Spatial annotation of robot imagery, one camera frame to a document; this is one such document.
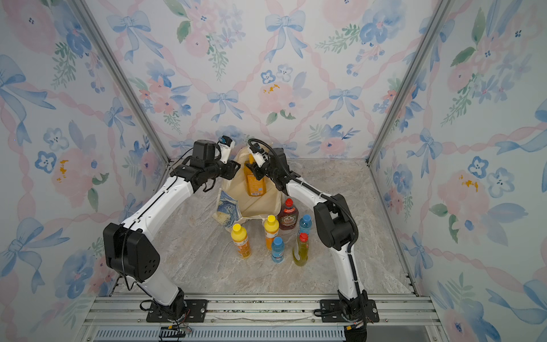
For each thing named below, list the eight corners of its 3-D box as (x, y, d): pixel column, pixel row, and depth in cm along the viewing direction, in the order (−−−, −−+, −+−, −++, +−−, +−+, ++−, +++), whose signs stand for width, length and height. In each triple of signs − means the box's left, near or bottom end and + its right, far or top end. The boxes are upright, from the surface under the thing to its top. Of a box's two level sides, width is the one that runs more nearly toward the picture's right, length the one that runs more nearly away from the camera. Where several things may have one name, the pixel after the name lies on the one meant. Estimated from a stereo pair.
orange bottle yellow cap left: (238, 257, 87) (229, 232, 70) (243, 248, 90) (235, 222, 72) (247, 261, 86) (240, 237, 69) (252, 252, 89) (246, 227, 71)
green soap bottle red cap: (292, 267, 86) (296, 248, 70) (292, 253, 89) (295, 232, 74) (304, 267, 86) (310, 248, 70) (303, 253, 89) (309, 232, 74)
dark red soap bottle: (281, 231, 95) (282, 208, 80) (286, 220, 99) (288, 196, 83) (292, 236, 94) (295, 213, 78) (297, 225, 97) (301, 201, 82)
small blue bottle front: (272, 263, 87) (272, 248, 74) (272, 252, 89) (272, 236, 77) (283, 263, 87) (284, 248, 74) (283, 252, 89) (284, 236, 77)
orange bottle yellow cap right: (268, 254, 89) (266, 229, 71) (263, 245, 91) (261, 218, 73) (278, 249, 90) (279, 223, 72) (273, 241, 93) (273, 213, 74)
